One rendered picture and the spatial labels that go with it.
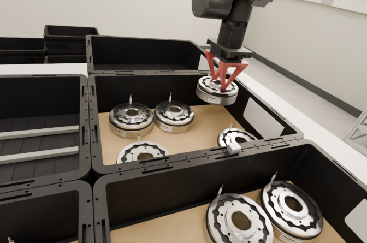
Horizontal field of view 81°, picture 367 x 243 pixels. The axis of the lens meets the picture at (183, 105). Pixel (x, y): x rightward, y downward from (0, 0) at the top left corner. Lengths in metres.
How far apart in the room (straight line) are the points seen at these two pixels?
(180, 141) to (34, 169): 0.29
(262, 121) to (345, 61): 2.85
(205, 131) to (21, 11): 2.92
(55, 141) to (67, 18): 2.78
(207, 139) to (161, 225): 0.24
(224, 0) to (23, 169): 0.47
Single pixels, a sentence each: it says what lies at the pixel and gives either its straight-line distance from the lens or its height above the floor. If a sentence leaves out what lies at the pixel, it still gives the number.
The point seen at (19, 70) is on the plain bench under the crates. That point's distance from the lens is 1.15.
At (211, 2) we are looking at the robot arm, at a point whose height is 1.13.
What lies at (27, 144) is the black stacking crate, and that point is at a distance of 0.53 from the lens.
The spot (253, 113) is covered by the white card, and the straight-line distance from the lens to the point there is 0.58.
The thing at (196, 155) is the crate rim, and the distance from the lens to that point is 0.34.
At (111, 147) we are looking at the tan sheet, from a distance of 0.49.
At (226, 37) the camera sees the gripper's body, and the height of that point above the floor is 1.06.
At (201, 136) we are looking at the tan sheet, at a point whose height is 0.83.
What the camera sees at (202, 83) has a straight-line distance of 0.53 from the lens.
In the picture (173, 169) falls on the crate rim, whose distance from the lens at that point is 0.32.
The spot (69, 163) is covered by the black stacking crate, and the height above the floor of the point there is 0.83.
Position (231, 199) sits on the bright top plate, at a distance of 0.40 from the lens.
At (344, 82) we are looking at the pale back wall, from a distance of 3.36.
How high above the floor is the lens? 1.17
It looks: 32 degrees down
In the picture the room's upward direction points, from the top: 11 degrees clockwise
